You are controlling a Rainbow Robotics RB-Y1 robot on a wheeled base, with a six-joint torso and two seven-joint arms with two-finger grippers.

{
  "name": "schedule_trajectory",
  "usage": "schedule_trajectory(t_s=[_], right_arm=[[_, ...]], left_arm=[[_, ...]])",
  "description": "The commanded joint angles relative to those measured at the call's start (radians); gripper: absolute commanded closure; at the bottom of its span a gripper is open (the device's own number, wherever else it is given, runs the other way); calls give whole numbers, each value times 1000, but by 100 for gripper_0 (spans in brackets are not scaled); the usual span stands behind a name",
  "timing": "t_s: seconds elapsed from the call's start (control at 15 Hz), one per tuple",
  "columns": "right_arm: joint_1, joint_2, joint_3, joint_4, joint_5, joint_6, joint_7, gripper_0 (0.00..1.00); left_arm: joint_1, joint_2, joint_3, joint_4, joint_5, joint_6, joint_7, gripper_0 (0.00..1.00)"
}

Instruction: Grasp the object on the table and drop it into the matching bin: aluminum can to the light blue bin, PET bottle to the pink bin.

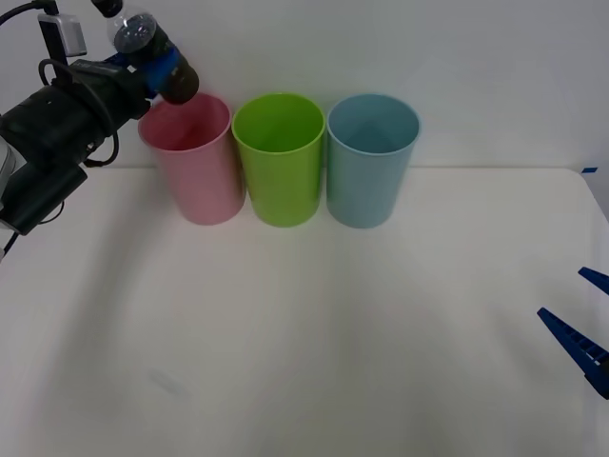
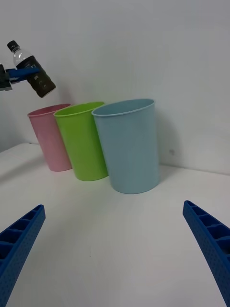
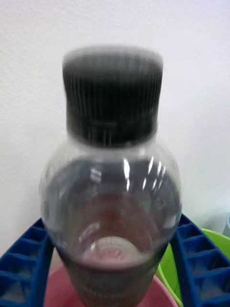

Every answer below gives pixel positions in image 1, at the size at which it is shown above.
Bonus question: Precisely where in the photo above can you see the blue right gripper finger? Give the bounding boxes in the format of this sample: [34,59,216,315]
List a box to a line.
[578,267,609,295]
[537,308,609,400]

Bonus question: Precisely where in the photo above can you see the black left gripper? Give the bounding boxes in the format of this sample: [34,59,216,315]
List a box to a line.
[69,46,183,128]

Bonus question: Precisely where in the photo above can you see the dark drink bottle black cap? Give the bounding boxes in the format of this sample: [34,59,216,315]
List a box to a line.
[91,0,201,106]

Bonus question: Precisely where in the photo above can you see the pink plastic bin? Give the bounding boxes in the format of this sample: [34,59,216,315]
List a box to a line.
[137,91,246,227]

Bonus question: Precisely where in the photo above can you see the yellow-green plastic bin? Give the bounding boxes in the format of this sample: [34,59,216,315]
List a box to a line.
[231,92,327,229]

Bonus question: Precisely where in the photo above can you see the pale blue plastic bin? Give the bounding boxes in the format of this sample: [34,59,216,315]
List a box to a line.
[325,93,422,229]

